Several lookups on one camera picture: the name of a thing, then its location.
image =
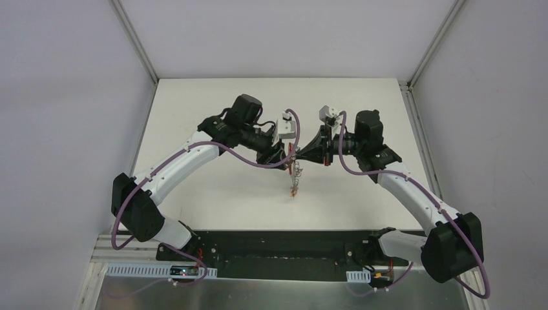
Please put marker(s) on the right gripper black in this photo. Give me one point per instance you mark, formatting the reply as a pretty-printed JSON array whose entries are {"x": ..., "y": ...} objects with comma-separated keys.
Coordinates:
[{"x": 324, "y": 145}]

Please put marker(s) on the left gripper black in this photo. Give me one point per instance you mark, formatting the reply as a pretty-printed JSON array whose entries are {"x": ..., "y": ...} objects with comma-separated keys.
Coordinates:
[{"x": 274, "y": 152}]

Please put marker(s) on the key organizer with red handle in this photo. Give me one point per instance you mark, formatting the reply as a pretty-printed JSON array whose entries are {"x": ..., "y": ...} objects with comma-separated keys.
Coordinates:
[{"x": 294, "y": 170}]

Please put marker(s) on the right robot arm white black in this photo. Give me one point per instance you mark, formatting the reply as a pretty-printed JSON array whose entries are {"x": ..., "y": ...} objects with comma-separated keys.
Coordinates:
[{"x": 452, "y": 243}]

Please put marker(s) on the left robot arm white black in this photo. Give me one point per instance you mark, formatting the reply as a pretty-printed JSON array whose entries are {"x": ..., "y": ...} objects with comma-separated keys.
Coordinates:
[{"x": 236, "y": 130}]

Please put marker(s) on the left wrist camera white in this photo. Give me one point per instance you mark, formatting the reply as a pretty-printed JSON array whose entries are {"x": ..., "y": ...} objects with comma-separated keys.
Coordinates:
[{"x": 285, "y": 128}]

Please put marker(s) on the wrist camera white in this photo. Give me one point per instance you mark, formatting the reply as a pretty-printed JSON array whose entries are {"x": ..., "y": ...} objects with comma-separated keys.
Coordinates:
[
  {"x": 285, "y": 128},
  {"x": 329, "y": 116}
]

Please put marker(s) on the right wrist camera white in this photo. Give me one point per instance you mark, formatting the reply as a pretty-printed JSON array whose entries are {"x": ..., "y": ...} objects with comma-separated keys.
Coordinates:
[{"x": 329, "y": 116}]

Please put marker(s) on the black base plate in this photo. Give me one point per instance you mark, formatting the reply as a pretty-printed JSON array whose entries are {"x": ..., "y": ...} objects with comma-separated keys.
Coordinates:
[{"x": 324, "y": 256}]

